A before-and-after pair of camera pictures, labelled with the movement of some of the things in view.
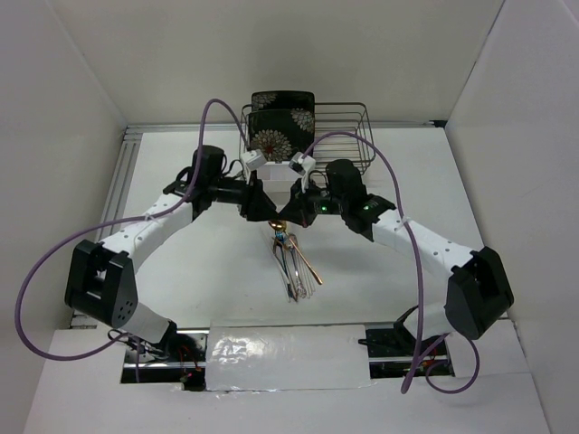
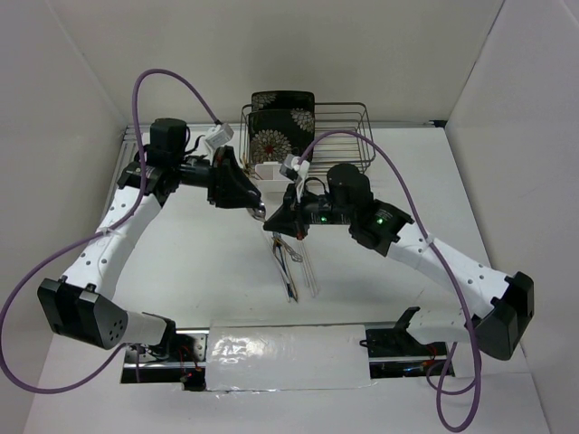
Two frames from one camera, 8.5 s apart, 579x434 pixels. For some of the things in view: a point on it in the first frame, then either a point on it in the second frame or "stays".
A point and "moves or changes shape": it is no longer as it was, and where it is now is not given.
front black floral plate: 278,134 stays
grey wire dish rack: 342,131 stays
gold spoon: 281,225 moves or changes shape
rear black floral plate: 282,99 stays
